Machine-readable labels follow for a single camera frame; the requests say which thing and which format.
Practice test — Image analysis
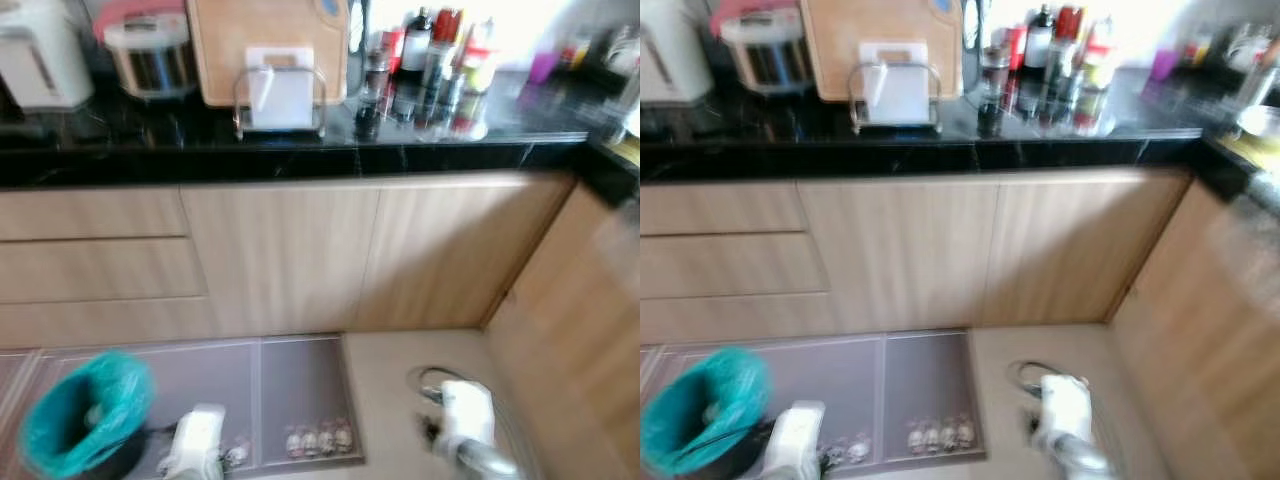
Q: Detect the wooden corner cabinet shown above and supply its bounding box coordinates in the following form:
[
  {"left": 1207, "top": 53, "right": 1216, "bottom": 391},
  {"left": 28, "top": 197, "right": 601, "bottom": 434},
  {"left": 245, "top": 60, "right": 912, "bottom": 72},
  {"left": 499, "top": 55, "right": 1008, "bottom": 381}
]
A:
[
  {"left": 485, "top": 185, "right": 641, "bottom": 480},
  {"left": 1108, "top": 180, "right": 1280, "bottom": 480}
]

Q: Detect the wooden cabinet door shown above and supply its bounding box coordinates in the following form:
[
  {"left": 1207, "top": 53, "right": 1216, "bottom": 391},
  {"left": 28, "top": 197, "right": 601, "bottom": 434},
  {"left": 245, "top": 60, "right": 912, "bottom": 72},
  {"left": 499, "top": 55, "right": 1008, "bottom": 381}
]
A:
[
  {"left": 798, "top": 178, "right": 1001, "bottom": 331},
  {"left": 355, "top": 175, "right": 576, "bottom": 331},
  {"left": 978, "top": 170, "right": 1196, "bottom": 326},
  {"left": 180, "top": 183, "right": 381, "bottom": 336}
]

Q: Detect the trash bin with teal bag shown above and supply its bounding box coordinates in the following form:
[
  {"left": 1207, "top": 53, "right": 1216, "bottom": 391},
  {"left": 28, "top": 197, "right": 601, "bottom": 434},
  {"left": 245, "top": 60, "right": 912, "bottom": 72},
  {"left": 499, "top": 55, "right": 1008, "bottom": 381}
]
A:
[
  {"left": 640, "top": 347, "right": 773, "bottom": 480},
  {"left": 17, "top": 349, "right": 158, "bottom": 480}
]

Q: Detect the white electric water boiler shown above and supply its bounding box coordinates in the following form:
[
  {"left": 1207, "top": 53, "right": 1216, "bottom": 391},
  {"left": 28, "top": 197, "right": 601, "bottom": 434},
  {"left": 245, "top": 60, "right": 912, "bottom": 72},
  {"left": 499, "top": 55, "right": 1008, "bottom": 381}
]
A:
[
  {"left": 640, "top": 0, "right": 716, "bottom": 106},
  {"left": 0, "top": 0, "right": 94, "bottom": 111}
]

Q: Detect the rice cooker with pink lid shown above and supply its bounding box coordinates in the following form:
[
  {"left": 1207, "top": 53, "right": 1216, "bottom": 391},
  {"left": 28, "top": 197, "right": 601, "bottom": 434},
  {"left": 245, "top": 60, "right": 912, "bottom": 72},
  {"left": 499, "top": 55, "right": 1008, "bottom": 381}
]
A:
[
  {"left": 95, "top": 0, "right": 199, "bottom": 101},
  {"left": 712, "top": 0, "right": 816, "bottom": 96}
]

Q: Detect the yellow condiment bottle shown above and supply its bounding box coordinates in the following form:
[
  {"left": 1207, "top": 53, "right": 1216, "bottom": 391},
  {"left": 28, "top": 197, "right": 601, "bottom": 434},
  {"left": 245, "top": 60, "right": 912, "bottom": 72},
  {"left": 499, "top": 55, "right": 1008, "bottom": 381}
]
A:
[
  {"left": 462, "top": 18, "right": 498, "bottom": 96},
  {"left": 1084, "top": 15, "right": 1119, "bottom": 91}
]

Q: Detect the dark sauce bottle black cap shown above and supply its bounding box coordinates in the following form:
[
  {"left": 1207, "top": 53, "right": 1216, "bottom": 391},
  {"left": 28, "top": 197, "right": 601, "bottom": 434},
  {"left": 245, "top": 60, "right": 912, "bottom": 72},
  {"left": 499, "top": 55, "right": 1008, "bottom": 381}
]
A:
[
  {"left": 398, "top": 8, "right": 433, "bottom": 86},
  {"left": 1022, "top": 5, "right": 1057, "bottom": 81}
]

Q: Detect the white plastic cutting board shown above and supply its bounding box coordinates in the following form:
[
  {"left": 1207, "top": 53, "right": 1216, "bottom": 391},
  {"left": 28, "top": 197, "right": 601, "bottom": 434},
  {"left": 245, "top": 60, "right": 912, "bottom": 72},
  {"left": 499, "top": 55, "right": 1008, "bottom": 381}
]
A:
[
  {"left": 245, "top": 45, "right": 317, "bottom": 131},
  {"left": 858, "top": 40, "right": 933, "bottom": 126}
]

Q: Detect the dark pepper grinder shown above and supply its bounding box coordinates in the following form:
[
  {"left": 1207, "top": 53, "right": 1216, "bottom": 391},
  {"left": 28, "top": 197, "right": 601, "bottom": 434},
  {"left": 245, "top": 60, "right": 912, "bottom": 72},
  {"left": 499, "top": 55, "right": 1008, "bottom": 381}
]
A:
[
  {"left": 362, "top": 45, "right": 393, "bottom": 113},
  {"left": 978, "top": 42, "right": 1011, "bottom": 109}
]

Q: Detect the grey floor mat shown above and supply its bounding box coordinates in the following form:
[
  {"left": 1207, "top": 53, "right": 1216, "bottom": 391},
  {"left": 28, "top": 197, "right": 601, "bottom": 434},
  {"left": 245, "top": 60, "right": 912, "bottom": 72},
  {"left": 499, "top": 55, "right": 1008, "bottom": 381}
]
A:
[{"left": 640, "top": 330, "right": 988, "bottom": 471}]

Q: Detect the wooden cutting board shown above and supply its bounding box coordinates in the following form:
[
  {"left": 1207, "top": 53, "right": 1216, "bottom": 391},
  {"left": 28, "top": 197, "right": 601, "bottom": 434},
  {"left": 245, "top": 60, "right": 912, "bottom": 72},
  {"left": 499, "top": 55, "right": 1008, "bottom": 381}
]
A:
[
  {"left": 186, "top": 0, "right": 350, "bottom": 108},
  {"left": 800, "top": 0, "right": 966, "bottom": 103}
]

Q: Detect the wooden cabinet drawer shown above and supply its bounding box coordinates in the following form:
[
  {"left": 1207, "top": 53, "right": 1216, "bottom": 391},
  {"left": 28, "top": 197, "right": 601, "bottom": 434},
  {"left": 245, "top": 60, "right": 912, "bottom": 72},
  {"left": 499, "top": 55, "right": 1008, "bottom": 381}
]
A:
[{"left": 0, "top": 186, "right": 188, "bottom": 242}]

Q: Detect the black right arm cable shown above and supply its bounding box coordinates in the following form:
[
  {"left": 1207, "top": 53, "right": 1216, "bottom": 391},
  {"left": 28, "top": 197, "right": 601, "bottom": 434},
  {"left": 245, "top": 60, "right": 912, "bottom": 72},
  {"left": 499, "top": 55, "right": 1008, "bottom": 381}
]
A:
[
  {"left": 413, "top": 366, "right": 471, "bottom": 403},
  {"left": 1008, "top": 360, "right": 1067, "bottom": 397}
]

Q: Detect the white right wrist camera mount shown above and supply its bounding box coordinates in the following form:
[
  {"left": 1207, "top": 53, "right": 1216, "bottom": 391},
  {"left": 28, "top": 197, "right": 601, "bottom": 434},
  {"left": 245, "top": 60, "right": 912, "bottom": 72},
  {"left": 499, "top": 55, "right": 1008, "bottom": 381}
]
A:
[
  {"left": 1030, "top": 374, "right": 1093, "bottom": 451},
  {"left": 438, "top": 379, "right": 498, "bottom": 453}
]

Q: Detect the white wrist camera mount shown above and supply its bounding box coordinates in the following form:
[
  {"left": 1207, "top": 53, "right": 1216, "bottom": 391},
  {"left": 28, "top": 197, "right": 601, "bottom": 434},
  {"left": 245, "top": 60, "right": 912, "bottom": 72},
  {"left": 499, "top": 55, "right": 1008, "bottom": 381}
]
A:
[
  {"left": 765, "top": 400, "right": 829, "bottom": 480},
  {"left": 1030, "top": 374, "right": 1093, "bottom": 451},
  {"left": 438, "top": 379, "right": 498, "bottom": 453},
  {"left": 160, "top": 402, "right": 228, "bottom": 480}
]

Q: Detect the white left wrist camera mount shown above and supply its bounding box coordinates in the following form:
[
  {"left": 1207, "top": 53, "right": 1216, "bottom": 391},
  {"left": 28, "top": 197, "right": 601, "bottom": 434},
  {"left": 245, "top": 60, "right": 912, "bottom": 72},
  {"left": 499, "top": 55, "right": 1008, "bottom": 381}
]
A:
[
  {"left": 160, "top": 402, "right": 228, "bottom": 480},
  {"left": 765, "top": 400, "right": 829, "bottom": 480}
]

